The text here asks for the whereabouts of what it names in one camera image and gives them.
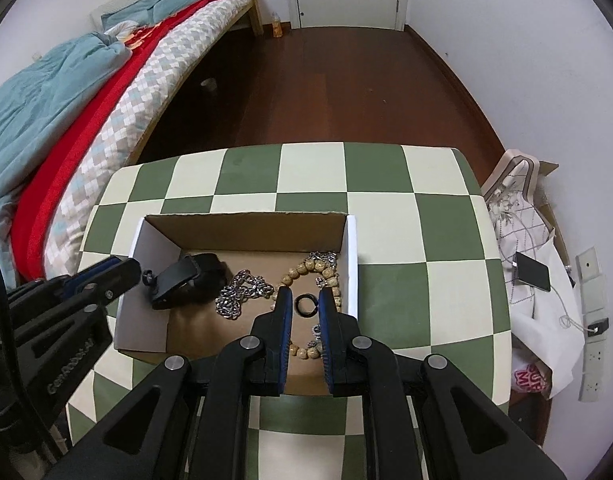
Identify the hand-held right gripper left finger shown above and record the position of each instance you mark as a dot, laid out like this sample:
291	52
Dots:
285	320

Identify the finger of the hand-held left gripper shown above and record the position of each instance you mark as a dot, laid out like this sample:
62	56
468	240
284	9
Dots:
116	280
86	272

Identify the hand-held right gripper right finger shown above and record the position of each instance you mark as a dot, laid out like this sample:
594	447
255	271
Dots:
328	330

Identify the black smart band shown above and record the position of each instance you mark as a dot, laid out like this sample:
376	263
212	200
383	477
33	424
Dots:
186	272

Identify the white cardboard box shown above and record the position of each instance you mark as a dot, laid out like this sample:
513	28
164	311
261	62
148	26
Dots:
246	232

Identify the bed with red sheet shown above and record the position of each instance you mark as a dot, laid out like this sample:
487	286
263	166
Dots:
61	160

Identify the green checkered tablecloth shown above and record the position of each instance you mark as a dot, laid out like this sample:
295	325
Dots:
436	240

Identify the grey checkered quilt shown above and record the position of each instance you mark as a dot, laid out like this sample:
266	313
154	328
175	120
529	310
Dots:
136	95

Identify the blue duvet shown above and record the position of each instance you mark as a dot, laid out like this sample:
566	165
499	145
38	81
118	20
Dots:
36	90

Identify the white printed bag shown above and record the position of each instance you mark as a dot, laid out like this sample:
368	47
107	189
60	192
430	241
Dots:
531	330

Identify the red print plastic bag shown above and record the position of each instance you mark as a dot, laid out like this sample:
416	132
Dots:
528	377

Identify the black smartphone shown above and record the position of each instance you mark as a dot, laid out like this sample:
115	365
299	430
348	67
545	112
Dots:
533	272

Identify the white cloth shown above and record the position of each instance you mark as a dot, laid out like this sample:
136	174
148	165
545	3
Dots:
121	30

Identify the black charger plug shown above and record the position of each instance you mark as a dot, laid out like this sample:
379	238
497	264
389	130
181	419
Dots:
598	326

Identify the plastic bottle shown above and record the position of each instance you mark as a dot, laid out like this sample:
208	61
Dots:
276	27

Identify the white wall switch plate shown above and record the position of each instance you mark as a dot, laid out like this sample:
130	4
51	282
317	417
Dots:
588	265

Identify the white wall socket strip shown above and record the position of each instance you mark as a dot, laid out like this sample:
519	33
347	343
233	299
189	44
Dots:
593	370

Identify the wooden bed frame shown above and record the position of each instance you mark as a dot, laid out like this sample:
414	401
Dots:
256	17

